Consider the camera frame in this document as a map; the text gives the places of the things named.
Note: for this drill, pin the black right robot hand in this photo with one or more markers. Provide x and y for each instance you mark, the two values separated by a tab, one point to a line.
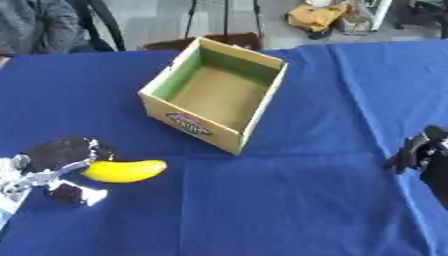
421	153

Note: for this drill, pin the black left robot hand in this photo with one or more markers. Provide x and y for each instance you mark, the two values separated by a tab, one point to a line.
58	154

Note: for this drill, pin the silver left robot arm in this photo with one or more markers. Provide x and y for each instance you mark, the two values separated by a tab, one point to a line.
10	186

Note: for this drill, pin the tan cardboard box green inside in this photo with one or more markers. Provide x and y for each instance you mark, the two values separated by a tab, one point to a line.
217	93

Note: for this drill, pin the yellow toy banana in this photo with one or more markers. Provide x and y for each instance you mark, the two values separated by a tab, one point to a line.
123	171

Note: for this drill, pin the person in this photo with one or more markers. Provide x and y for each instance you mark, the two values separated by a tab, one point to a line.
36	26

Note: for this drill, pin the black office chair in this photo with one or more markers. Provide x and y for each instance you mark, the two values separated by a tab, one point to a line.
421	15

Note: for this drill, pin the white board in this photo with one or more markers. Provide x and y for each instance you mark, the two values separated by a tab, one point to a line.
379	12

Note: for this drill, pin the yellow bag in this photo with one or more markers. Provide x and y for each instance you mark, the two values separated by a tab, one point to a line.
315	16

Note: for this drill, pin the brown wooden stool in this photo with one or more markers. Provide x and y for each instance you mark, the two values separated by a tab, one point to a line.
230	40

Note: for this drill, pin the black tripod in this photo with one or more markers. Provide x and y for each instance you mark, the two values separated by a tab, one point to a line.
225	18

